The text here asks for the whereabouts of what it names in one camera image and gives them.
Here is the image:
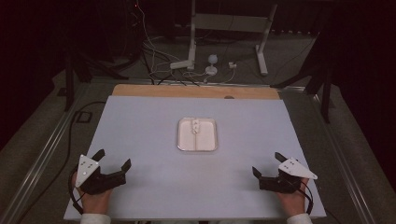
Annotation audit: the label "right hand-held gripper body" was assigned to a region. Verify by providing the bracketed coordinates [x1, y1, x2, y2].
[259, 157, 318, 194]

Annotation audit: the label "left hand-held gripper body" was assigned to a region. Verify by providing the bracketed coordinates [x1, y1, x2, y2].
[75, 154, 127, 196]

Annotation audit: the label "white square tray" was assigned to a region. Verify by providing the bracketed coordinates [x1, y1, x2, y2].
[177, 117, 219, 153]

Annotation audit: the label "thin wooden skewer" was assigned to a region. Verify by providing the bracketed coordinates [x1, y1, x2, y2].
[191, 118, 200, 151]

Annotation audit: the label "person's left hand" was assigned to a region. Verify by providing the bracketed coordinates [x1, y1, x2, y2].
[71, 172, 114, 215]

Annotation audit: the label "person's right hand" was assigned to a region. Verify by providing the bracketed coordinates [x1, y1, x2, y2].
[276, 178, 309, 217]

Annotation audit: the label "pale blue table mat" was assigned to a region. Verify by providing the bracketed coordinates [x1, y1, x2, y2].
[64, 94, 327, 221]

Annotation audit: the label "black tripod stand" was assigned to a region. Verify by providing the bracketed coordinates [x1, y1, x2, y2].
[270, 31, 333, 124]
[64, 46, 129, 112]

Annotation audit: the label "white power strip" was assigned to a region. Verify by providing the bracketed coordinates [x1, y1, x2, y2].
[169, 60, 194, 70]

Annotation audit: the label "small white round lamp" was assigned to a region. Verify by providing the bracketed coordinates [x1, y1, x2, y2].
[205, 54, 219, 77]

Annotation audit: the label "white metal stand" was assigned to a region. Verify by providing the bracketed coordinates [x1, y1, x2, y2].
[187, 0, 278, 77]

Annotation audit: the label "left hand-held gripper cable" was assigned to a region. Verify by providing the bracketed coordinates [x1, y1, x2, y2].
[67, 166, 86, 216]

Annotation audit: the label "hand-held gripper cable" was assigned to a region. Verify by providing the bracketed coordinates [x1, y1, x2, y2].
[292, 178, 314, 217]
[67, 166, 86, 216]

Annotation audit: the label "long black floor cable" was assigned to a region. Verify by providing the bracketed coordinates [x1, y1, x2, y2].
[15, 101, 106, 224]

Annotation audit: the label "right hand-held gripper cable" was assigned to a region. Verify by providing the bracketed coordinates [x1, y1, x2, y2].
[292, 178, 314, 217]

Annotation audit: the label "black square floor frame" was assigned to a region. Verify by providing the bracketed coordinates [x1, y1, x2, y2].
[75, 110, 93, 124]

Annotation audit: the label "metal floor rail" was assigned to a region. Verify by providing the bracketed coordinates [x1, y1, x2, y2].
[0, 82, 90, 224]
[311, 92, 377, 224]

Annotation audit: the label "black cables on floor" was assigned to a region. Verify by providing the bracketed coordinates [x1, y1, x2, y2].
[141, 46, 200, 87]

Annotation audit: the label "white cables on floor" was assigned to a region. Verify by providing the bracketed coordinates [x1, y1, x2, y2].
[134, 0, 236, 84]

